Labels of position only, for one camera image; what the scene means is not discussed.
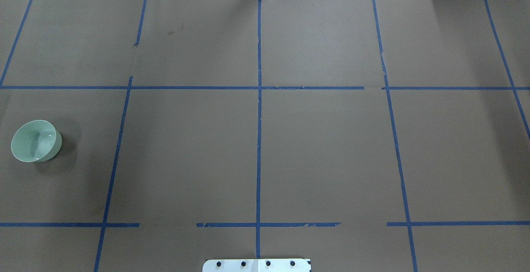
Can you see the green ceramic bowl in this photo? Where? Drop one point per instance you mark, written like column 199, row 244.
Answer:
column 36, row 141

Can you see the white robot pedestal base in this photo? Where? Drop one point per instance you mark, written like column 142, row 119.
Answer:
column 258, row 265

